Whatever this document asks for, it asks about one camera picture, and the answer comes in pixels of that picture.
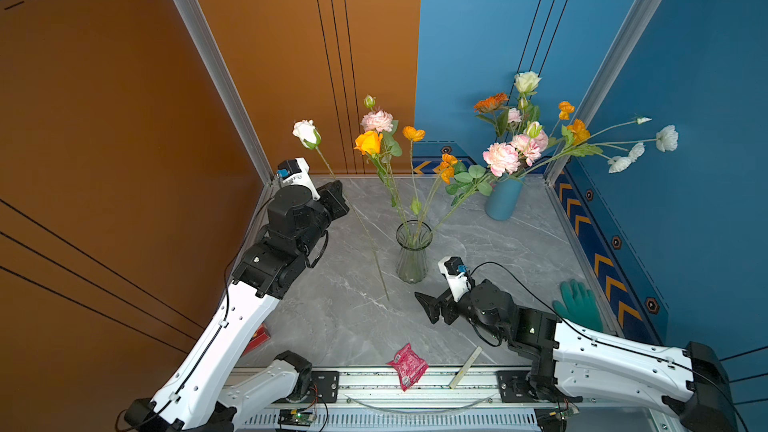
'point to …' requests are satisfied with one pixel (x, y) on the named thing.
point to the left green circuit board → (295, 417)
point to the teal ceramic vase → (502, 202)
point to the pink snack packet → (409, 365)
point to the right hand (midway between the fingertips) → (426, 285)
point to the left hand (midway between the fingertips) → (343, 179)
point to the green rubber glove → (579, 306)
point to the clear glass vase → (414, 238)
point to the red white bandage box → (259, 337)
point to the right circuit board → (553, 419)
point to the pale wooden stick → (464, 369)
